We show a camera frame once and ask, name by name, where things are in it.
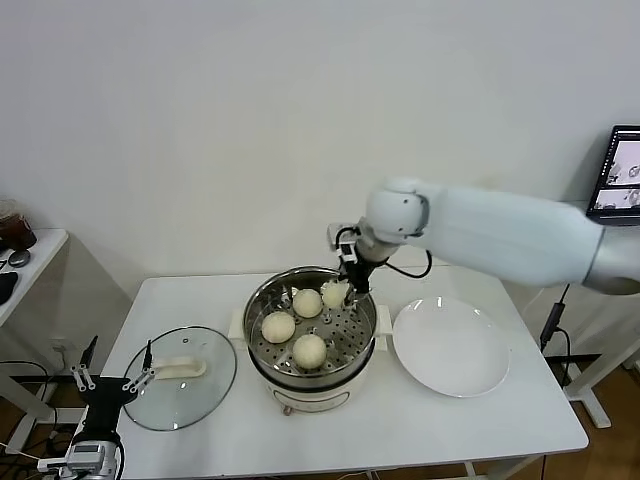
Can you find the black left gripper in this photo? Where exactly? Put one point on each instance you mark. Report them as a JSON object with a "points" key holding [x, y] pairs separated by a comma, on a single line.
{"points": [[105, 397]]}

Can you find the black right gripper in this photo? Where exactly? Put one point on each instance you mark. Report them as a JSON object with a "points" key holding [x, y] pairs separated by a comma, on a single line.
{"points": [[360, 272]]}

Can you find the white steamed baozi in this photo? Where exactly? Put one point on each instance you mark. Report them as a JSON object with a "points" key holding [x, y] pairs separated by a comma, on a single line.
{"points": [[333, 295], [310, 351], [278, 328], [307, 303]]}

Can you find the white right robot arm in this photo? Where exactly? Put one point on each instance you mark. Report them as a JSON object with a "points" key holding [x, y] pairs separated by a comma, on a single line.
{"points": [[500, 240]]}

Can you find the stainless steel steamer basket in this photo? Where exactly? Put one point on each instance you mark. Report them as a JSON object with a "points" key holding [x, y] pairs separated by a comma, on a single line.
{"points": [[350, 345]]}

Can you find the cream electric pot base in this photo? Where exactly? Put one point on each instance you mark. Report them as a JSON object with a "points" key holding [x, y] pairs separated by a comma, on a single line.
{"points": [[310, 397]]}

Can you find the white round plate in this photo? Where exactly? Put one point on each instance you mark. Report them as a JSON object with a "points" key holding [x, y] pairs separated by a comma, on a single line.
{"points": [[450, 350]]}

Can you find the white side desk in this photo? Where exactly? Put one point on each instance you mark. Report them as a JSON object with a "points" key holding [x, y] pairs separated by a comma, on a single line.
{"points": [[40, 260], [610, 330]]}

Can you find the black object on desk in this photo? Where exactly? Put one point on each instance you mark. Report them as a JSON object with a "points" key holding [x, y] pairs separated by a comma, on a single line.
{"points": [[7, 289]]}

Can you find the small round grey object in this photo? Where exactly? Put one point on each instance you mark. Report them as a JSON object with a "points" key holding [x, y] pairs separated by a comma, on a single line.
{"points": [[21, 258]]}

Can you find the brown glass jar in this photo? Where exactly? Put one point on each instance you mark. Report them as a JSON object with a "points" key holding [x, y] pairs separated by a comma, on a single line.
{"points": [[17, 232]]}

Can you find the grey open laptop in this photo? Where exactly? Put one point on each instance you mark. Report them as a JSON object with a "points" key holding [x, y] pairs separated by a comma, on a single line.
{"points": [[620, 165]]}

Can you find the white wall outlet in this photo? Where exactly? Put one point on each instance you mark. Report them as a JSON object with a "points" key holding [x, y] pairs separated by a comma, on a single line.
{"points": [[62, 345]]}

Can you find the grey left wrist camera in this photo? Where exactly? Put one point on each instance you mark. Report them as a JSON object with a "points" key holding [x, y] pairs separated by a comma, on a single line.
{"points": [[86, 454]]}

